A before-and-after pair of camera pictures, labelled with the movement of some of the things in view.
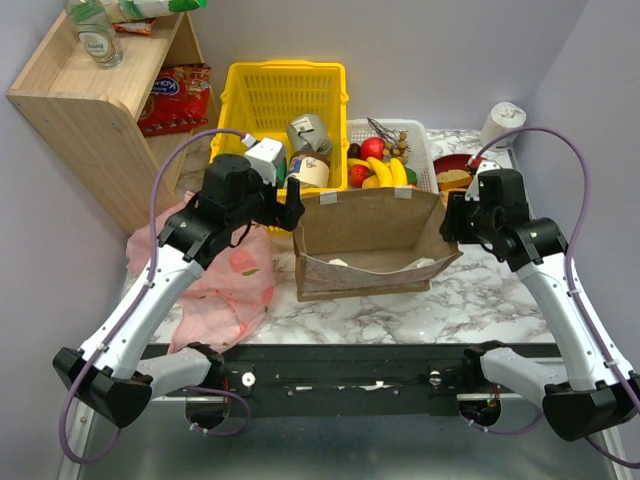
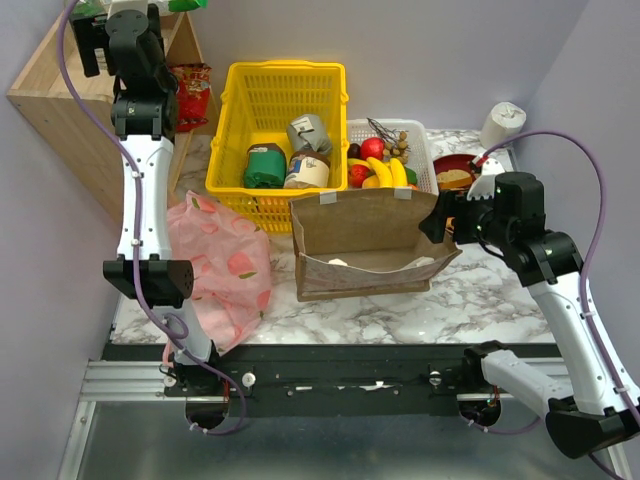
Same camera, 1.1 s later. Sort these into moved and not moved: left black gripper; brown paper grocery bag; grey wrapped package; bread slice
Moved: left black gripper
Not moved: brown paper grocery bag; grey wrapped package; bread slice
